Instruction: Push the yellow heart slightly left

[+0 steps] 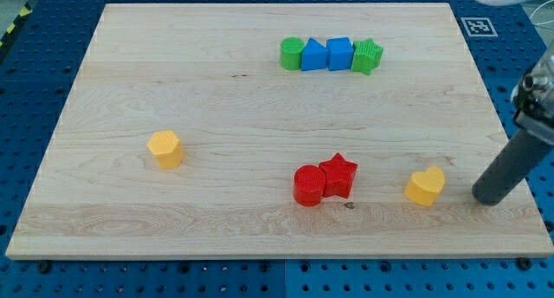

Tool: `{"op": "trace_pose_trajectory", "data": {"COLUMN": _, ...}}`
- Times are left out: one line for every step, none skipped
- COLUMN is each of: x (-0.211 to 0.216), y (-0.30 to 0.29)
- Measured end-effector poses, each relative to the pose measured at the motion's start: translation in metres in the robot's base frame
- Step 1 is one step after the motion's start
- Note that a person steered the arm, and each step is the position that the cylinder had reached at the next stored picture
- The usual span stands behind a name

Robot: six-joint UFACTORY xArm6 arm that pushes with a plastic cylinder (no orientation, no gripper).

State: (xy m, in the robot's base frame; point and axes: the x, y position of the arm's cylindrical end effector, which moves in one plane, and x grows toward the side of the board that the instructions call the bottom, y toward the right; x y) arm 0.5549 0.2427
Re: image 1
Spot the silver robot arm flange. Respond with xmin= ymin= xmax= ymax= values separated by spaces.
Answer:
xmin=511 ymin=43 xmax=553 ymax=146

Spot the yellow heart block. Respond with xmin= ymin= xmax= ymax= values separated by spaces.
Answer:
xmin=403 ymin=166 xmax=446 ymax=207

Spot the red cylinder block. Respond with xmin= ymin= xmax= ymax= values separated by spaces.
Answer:
xmin=293 ymin=165 xmax=326 ymax=207

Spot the red star block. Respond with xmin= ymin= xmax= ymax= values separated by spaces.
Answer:
xmin=319 ymin=152 xmax=358 ymax=198

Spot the wooden board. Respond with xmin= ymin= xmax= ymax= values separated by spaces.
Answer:
xmin=6 ymin=3 xmax=553 ymax=260

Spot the blue triangle block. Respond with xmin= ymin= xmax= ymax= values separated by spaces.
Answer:
xmin=300 ymin=38 xmax=328 ymax=71

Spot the green cylinder block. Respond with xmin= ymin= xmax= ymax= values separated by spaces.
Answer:
xmin=280 ymin=36 xmax=305 ymax=70

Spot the yellow hexagon block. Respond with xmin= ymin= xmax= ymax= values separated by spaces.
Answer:
xmin=146 ymin=130 xmax=185 ymax=170

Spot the blue cube block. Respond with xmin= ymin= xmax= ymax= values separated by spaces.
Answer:
xmin=326 ymin=37 xmax=354 ymax=71

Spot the green star block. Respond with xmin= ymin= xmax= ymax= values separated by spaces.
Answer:
xmin=351 ymin=39 xmax=383 ymax=75

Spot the white fiducial marker tag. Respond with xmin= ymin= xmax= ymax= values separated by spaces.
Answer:
xmin=461 ymin=17 xmax=498 ymax=37

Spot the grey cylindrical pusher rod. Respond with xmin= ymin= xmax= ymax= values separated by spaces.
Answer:
xmin=471 ymin=129 xmax=553 ymax=206

